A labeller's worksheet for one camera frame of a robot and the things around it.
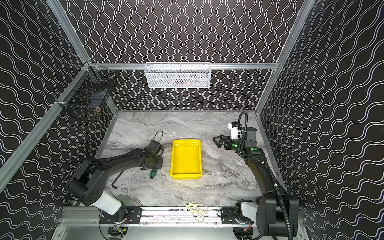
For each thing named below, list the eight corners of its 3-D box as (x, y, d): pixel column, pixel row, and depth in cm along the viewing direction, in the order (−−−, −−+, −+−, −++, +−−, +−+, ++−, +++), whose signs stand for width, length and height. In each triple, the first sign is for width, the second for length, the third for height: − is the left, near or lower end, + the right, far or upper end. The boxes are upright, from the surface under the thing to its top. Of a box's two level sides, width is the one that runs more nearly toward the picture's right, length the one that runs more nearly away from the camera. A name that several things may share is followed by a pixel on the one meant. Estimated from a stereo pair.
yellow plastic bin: (170, 179, 88) (169, 174, 83) (174, 144, 104) (173, 138, 99) (202, 179, 88) (202, 174, 83) (201, 144, 104) (201, 138, 99)
